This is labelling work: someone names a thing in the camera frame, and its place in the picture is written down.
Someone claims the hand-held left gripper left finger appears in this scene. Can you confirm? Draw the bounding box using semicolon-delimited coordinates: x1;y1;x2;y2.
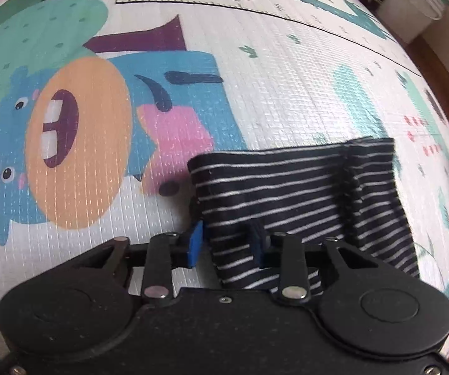
77;220;205;307

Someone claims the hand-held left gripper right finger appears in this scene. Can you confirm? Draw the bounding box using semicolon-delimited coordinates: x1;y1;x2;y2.
250;221;371;306

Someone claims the black white striped garment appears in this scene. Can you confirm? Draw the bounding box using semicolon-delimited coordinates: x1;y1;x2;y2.
188;137;421;295

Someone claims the cartoon printed play mat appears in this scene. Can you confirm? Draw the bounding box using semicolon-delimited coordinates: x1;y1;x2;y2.
0;0;449;368

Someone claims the white plastic bucket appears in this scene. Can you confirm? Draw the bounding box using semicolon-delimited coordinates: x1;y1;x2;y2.
376;0;449;44

